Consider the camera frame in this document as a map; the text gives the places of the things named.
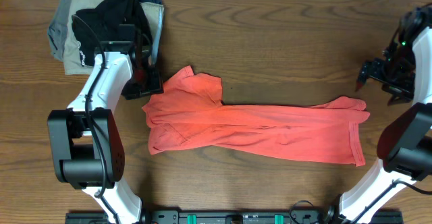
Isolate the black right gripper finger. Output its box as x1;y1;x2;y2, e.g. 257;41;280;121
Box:
387;94;405;105
355;62;369;92

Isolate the red orange t-shirt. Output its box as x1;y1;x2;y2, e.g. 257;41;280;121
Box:
142;66;370;166

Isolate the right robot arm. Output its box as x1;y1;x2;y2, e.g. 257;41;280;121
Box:
323;4;431;223

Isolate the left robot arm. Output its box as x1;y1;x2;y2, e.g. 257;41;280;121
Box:
47;41;163;223

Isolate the black folded garment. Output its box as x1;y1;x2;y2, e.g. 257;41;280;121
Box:
72;0;153;67

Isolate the khaki folded garment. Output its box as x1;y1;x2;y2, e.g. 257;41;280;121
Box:
63;0;165;75

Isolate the grey folded garment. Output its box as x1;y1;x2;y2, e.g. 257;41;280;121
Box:
47;0;72;62

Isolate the black looped base cable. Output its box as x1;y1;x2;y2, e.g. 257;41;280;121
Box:
290;198;321;224

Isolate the black mounting rail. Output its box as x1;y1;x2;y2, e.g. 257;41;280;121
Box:
65;210;404;224

